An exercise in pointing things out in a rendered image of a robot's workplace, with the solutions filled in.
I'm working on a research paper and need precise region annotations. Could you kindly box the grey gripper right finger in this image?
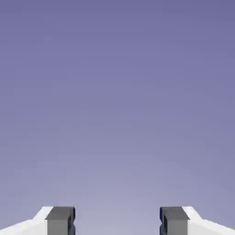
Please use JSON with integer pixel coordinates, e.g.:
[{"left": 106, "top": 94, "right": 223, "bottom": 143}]
[{"left": 159, "top": 206, "right": 235, "bottom": 235}]

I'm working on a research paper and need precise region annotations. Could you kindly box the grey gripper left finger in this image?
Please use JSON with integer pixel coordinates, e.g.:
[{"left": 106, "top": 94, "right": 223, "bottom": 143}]
[{"left": 0, "top": 206, "right": 76, "bottom": 235}]

